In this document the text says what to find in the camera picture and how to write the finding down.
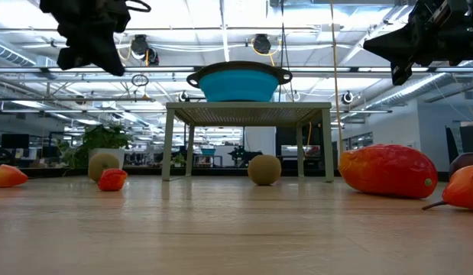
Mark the pale green perforated metal stand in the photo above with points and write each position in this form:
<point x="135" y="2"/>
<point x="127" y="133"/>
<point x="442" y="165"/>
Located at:
<point x="247" y="112"/>

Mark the small orange pear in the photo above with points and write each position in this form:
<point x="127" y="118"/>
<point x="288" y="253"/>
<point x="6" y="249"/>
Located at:
<point x="465" y="189"/>
<point x="7" y="176"/>

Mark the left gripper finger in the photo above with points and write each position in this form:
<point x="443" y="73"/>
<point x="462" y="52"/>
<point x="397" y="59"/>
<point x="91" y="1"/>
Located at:
<point x="106" y="57"/>
<point x="72" y="55"/>

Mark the dark red pomegranate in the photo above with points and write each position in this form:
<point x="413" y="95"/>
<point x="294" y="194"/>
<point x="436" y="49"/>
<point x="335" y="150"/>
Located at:
<point x="469" y="159"/>

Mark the small background green plant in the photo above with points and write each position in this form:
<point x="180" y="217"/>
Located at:
<point x="179" y="159"/>

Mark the red orange mango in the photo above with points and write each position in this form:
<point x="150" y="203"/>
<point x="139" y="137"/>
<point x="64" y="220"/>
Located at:
<point x="385" y="172"/>

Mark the pale potato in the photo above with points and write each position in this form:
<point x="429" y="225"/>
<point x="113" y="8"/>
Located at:
<point x="100" y="162"/>

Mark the green plant in white pot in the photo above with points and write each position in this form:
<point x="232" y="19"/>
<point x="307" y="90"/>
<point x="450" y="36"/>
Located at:
<point x="102" y="137"/>

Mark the brown kiwi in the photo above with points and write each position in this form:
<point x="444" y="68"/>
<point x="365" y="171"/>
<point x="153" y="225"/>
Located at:
<point x="264" y="170"/>

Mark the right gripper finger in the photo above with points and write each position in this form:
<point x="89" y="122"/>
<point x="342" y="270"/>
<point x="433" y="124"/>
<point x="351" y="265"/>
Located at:
<point x="396" y="39"/>
<point x="400" y="53"/>

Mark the dark background monitor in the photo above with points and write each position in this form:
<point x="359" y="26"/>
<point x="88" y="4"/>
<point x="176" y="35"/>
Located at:
<point x="15" y="141"/>
<point x="471" y="139"/>

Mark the small red strawberry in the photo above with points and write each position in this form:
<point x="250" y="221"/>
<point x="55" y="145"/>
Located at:
<point x="112" y="180"/>

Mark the blue grey collapsible colander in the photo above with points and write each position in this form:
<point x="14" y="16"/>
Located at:
<point x="238" y="86"/>

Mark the black aluminium table frame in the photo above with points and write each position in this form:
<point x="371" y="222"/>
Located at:
<point x="49" y="172"/>

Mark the black background robot arm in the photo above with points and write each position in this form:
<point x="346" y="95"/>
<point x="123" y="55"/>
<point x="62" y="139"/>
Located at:
<point x="240" y="156"/>

